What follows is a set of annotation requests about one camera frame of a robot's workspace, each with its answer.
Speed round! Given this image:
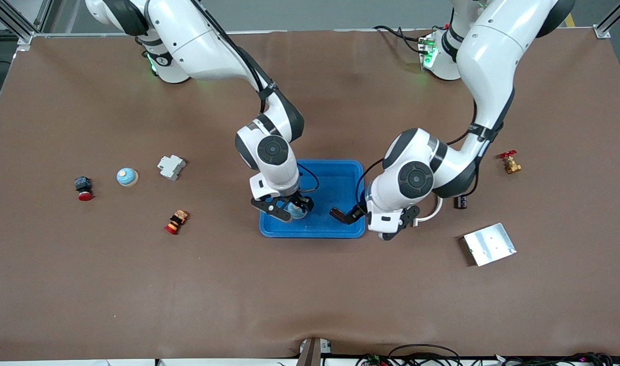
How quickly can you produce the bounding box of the blue plastic tray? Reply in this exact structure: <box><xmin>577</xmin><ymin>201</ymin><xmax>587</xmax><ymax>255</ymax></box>
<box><xmin>259</xmin><ymin>159</ymin><xmax>366</xmax><ymax>239</ymax></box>

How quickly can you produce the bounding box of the brown table cover sheet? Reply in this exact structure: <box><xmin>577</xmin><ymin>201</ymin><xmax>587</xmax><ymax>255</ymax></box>
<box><xmin>0</xmin><ymin>28</ymin><xmax>620</xmax><ymax>361</ymax></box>

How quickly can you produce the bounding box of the red orange push button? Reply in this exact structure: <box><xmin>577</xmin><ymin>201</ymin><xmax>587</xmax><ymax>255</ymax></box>
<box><xmin>165</xmin><ymin>210</ymin><xmax>189</xmax><ymax>235</ymax></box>

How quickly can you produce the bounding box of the white circuit breaker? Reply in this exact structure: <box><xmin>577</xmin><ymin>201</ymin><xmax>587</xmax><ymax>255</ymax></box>
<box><xmin>157</xmin><ymin>155</ymin><xmax>187</xmax><ymax>181</ymax></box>

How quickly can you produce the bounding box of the silver metal plate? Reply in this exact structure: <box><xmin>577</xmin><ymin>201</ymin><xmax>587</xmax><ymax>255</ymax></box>
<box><xmin>462</xmin><ymin>222</ymin><xmax>517</xmax><ymax>267</ymax></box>

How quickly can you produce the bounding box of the red mushroom emergency button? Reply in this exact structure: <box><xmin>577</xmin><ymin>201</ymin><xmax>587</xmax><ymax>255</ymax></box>
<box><xmin>74</xmin><ymin>176</ymin><xmax>95</xmax><ymax>202</ymax></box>

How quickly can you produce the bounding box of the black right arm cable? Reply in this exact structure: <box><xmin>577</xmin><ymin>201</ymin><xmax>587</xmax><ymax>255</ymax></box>
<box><xmin>188</xmin><ymin>0</ymin><xmax>320</xmax><ymax>194</ymax></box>

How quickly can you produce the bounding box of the white curved bracket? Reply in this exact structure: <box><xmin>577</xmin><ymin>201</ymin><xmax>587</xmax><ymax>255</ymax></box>
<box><xmin>414</xmin><ymin>196</ymin><xmax>444</xmax><ymax>227</ymax></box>

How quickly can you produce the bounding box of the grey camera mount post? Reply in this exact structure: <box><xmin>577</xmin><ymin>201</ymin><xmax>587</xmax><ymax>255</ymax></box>
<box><xmin>296</xmin><ymin>337</ymin><xmax>334</xmax><ymax>366</ymax></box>

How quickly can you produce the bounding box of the black cable loop bundle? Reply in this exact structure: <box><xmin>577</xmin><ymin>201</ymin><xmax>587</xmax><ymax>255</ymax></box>
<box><xmin>356</xmin><ymin>344</ymin><xmax>463</xmax><ymax>366</ymax></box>

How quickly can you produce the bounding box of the brass valve red handle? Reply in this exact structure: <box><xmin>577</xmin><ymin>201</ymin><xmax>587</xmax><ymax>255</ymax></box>
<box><xmin>499</xmin><ymin>150</ymin><xmax>522</xmax><ymax>175</ymax></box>

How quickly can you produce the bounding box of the green lit base connector bracket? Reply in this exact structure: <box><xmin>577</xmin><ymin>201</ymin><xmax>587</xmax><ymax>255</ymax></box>
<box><xmin>418</xmin><ymin>32</ymin><xmax>438</xmax><ymax>69</ymax></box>

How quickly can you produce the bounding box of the black base cable bundle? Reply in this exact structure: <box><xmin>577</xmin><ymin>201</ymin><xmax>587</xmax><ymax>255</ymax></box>
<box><xmin>373</xmin><ymin>24</ymin><xmax>427</xmax><ymax>54</ymax></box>

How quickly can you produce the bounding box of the aluminium frame profile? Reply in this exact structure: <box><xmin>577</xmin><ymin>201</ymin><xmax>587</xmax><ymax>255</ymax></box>
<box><xmin>595</xmin><ymin>0</ymin><xmax>620</xmax><ymax>39</ymax></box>
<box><xmin>0</xmin><ymin>0</ymin><xmax>53</xmax><ymax>46</ymax></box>

